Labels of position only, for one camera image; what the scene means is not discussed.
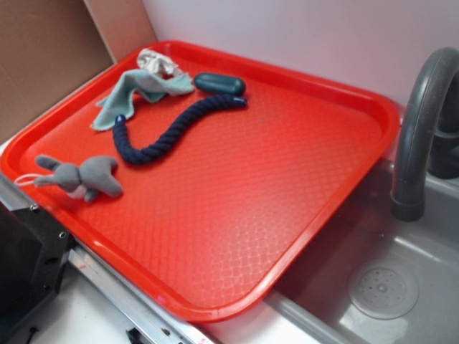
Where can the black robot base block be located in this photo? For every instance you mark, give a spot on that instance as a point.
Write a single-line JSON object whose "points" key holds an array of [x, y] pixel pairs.
{"points": [[34, 252]]}

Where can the crumpled white paper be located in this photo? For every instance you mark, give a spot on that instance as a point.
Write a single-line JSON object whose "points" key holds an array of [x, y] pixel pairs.
{"points": [[158, 64]]}

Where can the red plastic tray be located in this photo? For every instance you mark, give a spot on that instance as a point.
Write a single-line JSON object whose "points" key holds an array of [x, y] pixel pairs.
{"points": [[207, 231]]}

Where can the dark teal oval capsule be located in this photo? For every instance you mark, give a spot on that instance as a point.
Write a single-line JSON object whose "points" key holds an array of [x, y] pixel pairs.
{"points": [[219, 84]]}

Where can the light teal cloth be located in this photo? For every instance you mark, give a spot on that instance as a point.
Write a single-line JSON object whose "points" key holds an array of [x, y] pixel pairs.
{"points": [[150, 87]]}

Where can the grey plush bunny toy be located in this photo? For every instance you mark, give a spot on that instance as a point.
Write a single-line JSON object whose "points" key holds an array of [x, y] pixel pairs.
{"points": [[86, 181]]}

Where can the grey plastic sink basin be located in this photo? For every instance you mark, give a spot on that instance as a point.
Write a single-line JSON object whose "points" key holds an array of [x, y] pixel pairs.
{"points": [[313, 292]]}

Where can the round sink drain cover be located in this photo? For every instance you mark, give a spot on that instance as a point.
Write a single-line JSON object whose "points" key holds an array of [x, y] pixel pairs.
{"points": [[383, 290]]}

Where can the grey curved faucet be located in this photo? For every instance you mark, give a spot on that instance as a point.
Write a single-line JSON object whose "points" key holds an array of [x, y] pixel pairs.
{"points": [[428, 140]]}

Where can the brown cardboard panel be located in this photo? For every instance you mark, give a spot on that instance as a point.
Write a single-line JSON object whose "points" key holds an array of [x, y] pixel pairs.
{"points": [[51, 48]]}

